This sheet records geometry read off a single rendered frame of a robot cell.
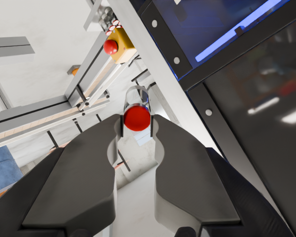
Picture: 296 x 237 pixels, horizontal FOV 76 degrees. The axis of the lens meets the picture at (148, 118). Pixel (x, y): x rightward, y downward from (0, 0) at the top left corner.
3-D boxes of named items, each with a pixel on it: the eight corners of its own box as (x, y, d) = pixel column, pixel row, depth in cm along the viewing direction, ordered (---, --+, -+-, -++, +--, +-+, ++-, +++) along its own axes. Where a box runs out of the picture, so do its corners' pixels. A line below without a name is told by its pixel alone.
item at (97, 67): (122, -12, 57) (148, 33, 57) (153, -6, 68) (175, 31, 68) (61, 94, 106) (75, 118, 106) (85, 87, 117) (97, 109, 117)
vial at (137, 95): (149, 84, 17) (152, 104, 14) (148, 106, 18) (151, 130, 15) (125, 84, 17) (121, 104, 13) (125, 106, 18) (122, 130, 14)
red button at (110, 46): (116, 35, 53) (123, 48, 53) (110, 44, 56) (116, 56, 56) (105, 36, 50) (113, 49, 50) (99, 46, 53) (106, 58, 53)
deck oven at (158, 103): (162, 83, 850) (183, 117, 846) (143, 94, 827) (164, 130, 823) (171, 72, 718) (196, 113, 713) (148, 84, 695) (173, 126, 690)
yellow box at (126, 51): (132, 26, 56) (144, 47, 56) (120, 42, 62) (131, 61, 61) (112, 27, 51) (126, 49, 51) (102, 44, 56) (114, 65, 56)
